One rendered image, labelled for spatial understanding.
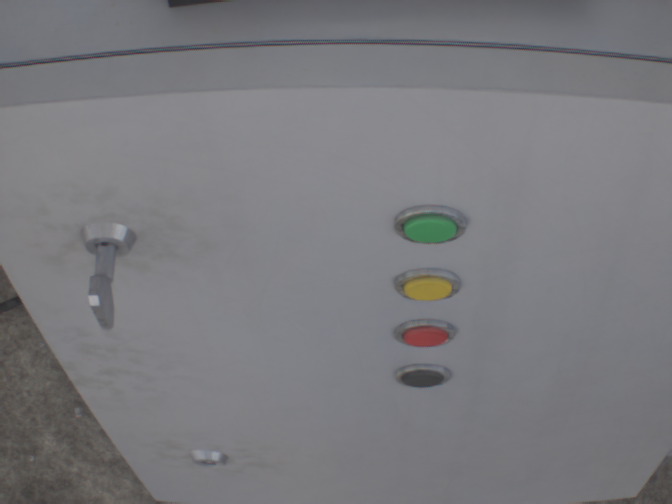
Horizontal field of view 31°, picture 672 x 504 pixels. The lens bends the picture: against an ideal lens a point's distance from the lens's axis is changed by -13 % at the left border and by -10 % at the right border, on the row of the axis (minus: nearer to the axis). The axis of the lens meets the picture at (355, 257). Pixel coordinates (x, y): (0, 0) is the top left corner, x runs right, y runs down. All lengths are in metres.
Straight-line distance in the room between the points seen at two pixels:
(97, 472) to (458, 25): 1.34
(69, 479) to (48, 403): 0.12
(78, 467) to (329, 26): 1.33
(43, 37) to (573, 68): 0.21
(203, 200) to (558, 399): 0.30
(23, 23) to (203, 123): 0.10
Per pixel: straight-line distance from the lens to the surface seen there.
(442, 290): 0.60
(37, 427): 1.80
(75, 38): 0.50
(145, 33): 0.49
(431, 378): 0.71
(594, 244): 0.58
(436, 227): 0.55
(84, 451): 1.77
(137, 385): 0.76
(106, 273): 0.57
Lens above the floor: 1.64
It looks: 64 degrees down
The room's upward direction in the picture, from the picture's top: 4 degrees counter-clockwise
